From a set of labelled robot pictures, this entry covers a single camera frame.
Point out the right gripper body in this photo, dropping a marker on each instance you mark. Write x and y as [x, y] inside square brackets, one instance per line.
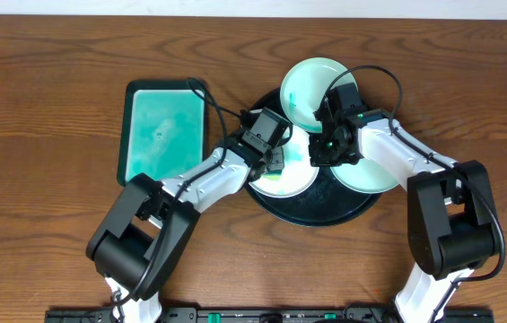
[326, 152]

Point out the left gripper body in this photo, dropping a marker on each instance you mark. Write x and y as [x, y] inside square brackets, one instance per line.
[273, 162]

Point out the rectangular dark green tray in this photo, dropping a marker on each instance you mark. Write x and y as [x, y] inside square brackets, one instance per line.
[163, 129]

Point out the dark green sponge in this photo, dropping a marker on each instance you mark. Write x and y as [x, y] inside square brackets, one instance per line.
[273, 174]

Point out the mint green plate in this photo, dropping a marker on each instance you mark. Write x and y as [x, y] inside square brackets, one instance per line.
[369, 175]
[303, 88]

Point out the white plate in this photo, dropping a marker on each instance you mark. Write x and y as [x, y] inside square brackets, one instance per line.
[297, 174]

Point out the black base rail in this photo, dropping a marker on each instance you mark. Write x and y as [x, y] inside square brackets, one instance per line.
[192, 315]

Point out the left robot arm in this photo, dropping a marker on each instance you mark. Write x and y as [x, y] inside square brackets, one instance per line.
[141, 239]

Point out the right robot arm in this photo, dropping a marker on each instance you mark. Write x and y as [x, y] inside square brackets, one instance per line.
[452, 227]

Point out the round black tray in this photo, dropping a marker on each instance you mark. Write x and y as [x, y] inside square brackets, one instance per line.
[326, 202]

